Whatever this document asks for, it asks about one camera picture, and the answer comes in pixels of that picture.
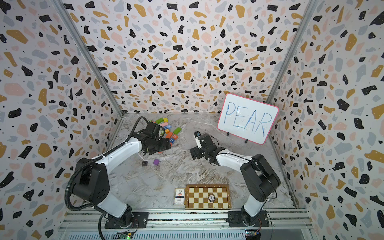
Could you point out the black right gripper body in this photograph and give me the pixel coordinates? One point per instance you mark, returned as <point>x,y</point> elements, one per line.
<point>199,153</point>

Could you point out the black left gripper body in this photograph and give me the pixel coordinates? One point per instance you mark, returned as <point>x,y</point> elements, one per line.
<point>160,145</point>

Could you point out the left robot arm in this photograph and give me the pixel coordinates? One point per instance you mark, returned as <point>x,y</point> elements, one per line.
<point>89,185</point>

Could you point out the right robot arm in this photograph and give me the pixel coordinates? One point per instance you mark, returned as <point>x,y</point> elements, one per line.
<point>260,178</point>

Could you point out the long orange block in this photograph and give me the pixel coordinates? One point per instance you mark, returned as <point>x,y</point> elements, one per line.
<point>169,135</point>

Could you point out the purple cube block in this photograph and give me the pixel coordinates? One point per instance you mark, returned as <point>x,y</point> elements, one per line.
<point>156,162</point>

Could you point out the long green block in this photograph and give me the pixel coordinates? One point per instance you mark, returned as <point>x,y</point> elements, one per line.
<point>177,131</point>

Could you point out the wooden chessboard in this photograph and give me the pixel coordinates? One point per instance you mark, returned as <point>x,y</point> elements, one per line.
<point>196,197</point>

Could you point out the chess piece on board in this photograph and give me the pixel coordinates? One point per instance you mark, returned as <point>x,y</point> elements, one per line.
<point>211,198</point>

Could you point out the pink framed whiteboard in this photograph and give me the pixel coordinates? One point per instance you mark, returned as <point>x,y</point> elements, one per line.
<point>247,119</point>

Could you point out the playing card box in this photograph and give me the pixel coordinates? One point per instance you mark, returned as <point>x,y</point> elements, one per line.
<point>179,199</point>

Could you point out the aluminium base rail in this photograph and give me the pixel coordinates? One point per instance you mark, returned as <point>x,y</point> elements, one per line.
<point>179,224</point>

